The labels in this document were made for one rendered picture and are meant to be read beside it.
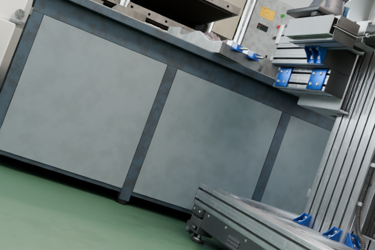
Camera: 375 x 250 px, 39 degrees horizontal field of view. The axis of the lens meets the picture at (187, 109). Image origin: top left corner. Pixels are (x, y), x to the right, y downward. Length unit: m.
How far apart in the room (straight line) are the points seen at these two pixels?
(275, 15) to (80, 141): 1.80
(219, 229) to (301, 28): 0.80
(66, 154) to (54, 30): 0.54
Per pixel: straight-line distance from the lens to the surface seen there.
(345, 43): 1.90
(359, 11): 6.37
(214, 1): 3.43
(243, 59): 2.52
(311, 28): 1.95
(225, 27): 5.65
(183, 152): 2.49
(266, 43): 3.62
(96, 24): 2.38
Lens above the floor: 0.39
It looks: 3 degrees up
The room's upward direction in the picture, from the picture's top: 20 degrees clockwise
